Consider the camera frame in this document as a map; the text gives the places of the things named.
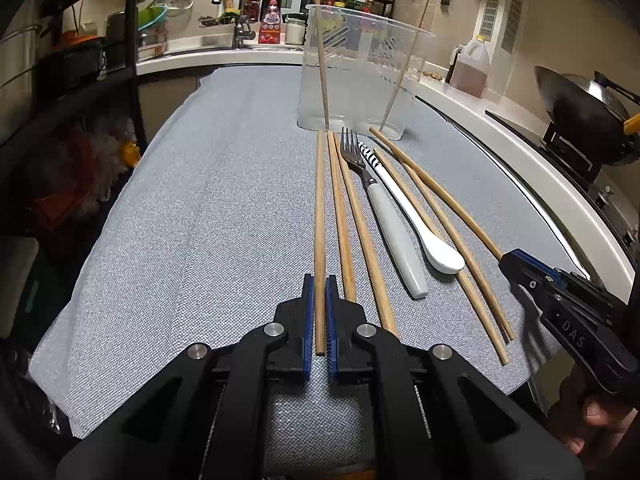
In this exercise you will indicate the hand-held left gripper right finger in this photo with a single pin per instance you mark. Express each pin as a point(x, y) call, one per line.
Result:
point(331, 325)

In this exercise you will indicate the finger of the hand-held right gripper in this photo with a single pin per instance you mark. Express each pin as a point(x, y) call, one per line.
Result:
point(575, 285)
point(520, 272)

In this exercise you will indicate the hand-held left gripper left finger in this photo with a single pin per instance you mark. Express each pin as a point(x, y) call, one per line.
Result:
point(308, 320)

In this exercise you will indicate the clear plastic utensil container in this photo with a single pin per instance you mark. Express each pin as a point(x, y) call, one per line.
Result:
point(360, 85)

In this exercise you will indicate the person's right hand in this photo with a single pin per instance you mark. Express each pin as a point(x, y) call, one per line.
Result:
point(595, 420)

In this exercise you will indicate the black gas stove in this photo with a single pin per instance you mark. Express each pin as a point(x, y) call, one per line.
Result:
point(575, 160)

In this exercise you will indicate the grey woven table cloth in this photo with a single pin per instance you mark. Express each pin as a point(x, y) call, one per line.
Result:
point(200, 235)

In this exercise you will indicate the steel wok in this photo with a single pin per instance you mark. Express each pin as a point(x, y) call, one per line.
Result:
point(585, 110)

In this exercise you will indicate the cooking oil jug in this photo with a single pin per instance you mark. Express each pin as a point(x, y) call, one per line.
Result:
point(470, 72)

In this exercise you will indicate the small brown nuts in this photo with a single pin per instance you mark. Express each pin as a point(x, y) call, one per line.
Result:
point(432, 75)

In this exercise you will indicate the red and orange plastic bags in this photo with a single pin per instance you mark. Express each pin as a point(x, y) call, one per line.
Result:
point(85, 160)

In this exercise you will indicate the white lidded jar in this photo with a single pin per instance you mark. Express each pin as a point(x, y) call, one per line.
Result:
point(295, 32)

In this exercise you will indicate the stainless steel sink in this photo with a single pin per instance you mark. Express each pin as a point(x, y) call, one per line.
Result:
point(190, 51)

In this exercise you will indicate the pink dish soap bottle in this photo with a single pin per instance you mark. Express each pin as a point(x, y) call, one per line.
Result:
point(270, 22)

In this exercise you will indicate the chrome sink faucet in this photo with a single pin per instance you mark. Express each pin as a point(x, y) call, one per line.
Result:
point(240, 25)

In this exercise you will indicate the faucet sponge holder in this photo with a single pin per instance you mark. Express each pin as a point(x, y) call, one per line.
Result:
point(217, 20)

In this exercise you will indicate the dark red jar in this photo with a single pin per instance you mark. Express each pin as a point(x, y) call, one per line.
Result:
point(251, 10)

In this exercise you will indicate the black storage shelf rack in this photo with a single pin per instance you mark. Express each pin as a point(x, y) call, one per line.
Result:
point(132, 35)

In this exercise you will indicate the steel canister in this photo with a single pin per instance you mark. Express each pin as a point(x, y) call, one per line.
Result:
point(120, 40)

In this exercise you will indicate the green plastic bowl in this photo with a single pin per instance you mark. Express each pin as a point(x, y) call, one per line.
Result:
point(152, 17)

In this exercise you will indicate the black pot with orange lid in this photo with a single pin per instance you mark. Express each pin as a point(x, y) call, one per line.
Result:
point(77, 60)

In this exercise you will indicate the large steel pot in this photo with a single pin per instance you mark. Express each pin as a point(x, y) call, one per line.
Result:
point(25, 70)

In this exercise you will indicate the white wall vent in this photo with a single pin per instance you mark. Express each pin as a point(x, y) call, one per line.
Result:
point(492, 10)

